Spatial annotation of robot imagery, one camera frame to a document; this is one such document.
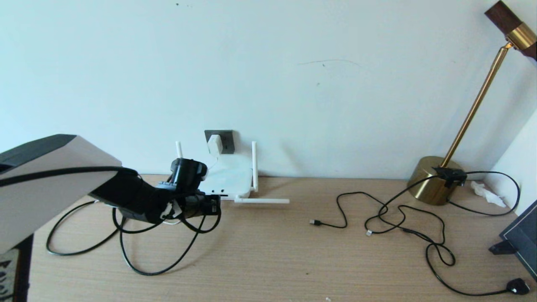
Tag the white router with antennas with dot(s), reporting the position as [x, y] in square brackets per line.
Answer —
[235, 178]

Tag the crumpled white tissue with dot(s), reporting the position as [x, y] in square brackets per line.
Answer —
[486, 195]

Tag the black plastic clip stand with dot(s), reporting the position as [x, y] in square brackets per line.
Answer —
[502, 247]

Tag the dark teal printed box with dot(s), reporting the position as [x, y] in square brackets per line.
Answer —
[524, 239]

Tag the black inline lamp switch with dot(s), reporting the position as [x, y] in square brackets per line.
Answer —
[449, 176]

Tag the brass desk lamp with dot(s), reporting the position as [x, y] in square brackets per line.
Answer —
[432, 184]

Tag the grey wall socket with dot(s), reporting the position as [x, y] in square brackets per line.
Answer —
[229, 141]

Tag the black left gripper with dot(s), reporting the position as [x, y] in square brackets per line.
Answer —
[191, 206]

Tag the white power adapter block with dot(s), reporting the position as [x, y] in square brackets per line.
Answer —
[215, 144]

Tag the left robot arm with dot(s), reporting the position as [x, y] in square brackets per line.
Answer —
[50, 188]

